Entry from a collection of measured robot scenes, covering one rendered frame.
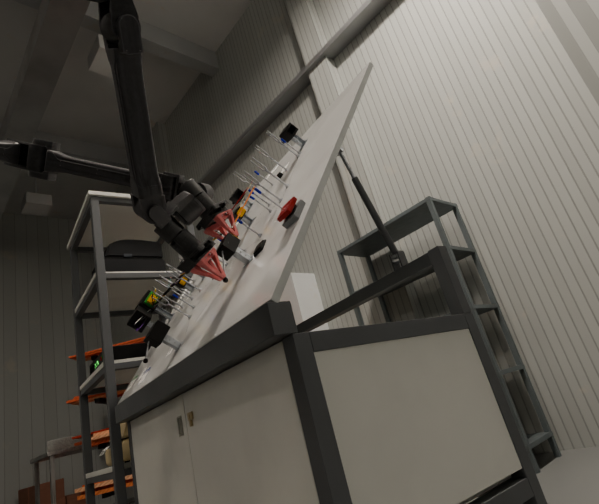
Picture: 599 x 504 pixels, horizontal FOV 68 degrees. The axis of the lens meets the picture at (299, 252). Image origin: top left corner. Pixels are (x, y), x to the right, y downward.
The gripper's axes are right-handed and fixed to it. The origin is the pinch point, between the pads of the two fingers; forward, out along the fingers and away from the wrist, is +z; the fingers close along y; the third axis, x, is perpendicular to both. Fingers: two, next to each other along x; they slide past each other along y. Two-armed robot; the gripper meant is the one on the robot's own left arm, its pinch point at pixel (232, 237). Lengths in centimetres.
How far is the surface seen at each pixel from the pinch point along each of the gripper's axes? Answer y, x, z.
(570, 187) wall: -41, -276, 104
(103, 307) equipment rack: 90, -14, -25
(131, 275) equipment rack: 86, -33, -31
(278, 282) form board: -23.5, 26.9, 18.7
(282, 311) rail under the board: -22.4, 30.4, 23.4
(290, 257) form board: -25.1, 20.4, 16.4
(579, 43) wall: -100, -241, 29
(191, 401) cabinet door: 30.5, 22.6, 26.3
